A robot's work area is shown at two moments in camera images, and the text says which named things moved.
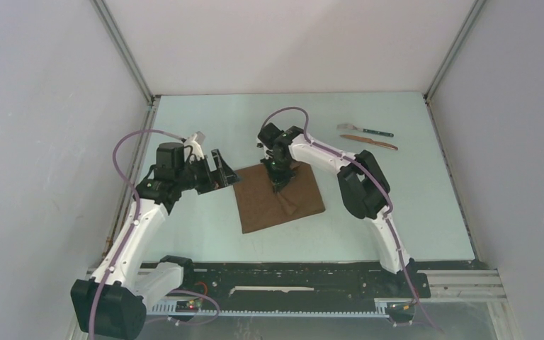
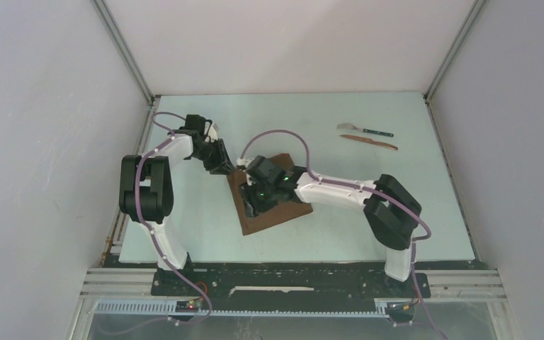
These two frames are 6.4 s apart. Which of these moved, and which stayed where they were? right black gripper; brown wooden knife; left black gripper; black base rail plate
Moved: left black gripper; right black gripper
Stayed: black base rail plate; brown wooden knife
